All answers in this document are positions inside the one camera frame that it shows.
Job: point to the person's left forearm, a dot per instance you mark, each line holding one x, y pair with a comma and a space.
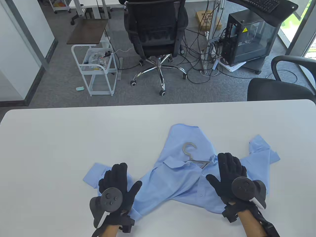
111, 232

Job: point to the black armrest office chair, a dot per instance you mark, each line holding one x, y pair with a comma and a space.
271, 90

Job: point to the white papers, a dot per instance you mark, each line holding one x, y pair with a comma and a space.
233, 67

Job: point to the white desk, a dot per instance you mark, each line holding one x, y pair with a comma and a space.
84, 2

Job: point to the aluminium rail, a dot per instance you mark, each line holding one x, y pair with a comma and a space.
120, 71

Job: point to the person's right forearm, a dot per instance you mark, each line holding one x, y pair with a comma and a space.
249, 224

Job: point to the black tracking controller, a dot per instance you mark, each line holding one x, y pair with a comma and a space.
243, 187
111, 200

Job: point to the black rolling stand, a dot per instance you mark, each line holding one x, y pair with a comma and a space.
256, 65

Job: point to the white rolling cart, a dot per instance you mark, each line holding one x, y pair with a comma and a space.
102, 93

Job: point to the light blue long-sleeve shirt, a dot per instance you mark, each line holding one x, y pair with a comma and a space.
177, 182

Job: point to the black computer tower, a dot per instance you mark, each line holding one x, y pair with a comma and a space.
251, 37

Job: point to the person's left hand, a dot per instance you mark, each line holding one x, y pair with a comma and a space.
118, 177

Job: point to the gray plastic hanger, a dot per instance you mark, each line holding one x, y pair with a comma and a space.
183, 149

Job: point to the clear plastic parts bin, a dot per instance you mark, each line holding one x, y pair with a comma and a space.
95, 58

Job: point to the small teal object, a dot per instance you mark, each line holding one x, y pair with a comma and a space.
80, 88

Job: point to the black chair base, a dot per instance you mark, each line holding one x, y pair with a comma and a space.
74, 18

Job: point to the small white shelf cart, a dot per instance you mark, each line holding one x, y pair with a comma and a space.
59, 8

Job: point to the brown wooden side table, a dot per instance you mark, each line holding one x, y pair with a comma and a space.
87, 30

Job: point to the cardboard box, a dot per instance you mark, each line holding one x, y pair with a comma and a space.
205, 18

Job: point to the aluminium frame post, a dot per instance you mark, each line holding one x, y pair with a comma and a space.
211, 34

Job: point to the black keyboard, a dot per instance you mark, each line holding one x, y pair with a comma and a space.
264, 4

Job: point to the person's right hand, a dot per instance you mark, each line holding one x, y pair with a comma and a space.
229, 167

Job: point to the black mesh office chair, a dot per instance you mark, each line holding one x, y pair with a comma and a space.
155, 24

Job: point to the black desk top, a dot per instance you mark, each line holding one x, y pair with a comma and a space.
279, 17

